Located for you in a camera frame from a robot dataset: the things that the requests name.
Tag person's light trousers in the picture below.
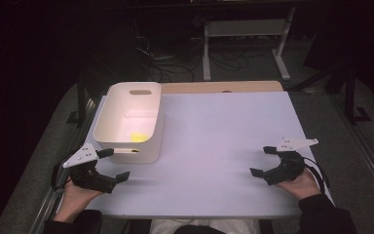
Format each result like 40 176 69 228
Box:
149 218 261 234

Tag yellow shuttlecock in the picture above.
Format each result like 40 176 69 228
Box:
130 132 151 154

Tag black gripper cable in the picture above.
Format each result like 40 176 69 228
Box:
302 156 328 195
51 158 73 192

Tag white table mat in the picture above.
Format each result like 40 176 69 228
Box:
56 91 334 219

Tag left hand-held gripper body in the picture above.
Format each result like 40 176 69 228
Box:
62 141 118 195

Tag white plastic storage bin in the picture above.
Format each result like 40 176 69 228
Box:
93 81 166 165

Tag aluminium frame rail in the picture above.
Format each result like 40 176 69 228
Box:
28 97 100 234
328 94 374 210

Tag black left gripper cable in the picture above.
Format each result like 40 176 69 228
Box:
51 158 73 192

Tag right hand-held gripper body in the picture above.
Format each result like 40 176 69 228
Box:
262 137 319 186

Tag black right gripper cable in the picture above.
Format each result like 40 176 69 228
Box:
302 156 328 195

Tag person's right hand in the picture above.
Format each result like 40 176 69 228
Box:
277 168 323 201

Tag person's left hand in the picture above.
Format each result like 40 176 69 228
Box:
56 175 104 224

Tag black metal stand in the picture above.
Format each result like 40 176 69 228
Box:
65 71 90 129
343 62 373 125

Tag white metal desk frame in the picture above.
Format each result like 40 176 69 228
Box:
202 6 297 82

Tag black floor cables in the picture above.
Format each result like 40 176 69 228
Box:
131 30 252 83

